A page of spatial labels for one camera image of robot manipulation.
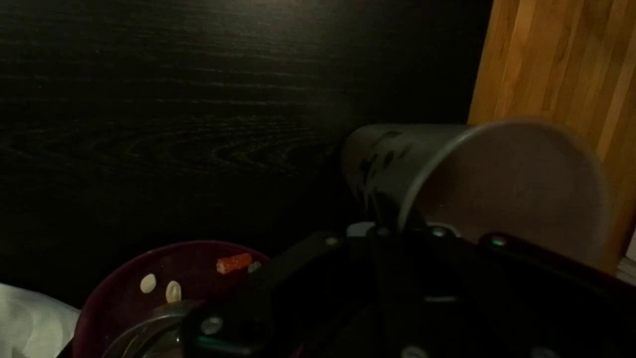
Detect grey cup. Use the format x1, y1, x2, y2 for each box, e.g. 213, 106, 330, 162
340, 122, 610, 265

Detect white paper napkin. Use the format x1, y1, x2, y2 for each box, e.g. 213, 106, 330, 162
0, 285, 80, 358

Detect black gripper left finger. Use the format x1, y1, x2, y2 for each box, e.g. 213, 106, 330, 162
181, 234, 372, 358

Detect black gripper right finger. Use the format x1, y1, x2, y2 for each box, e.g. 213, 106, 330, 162
424, 226, 636, 358

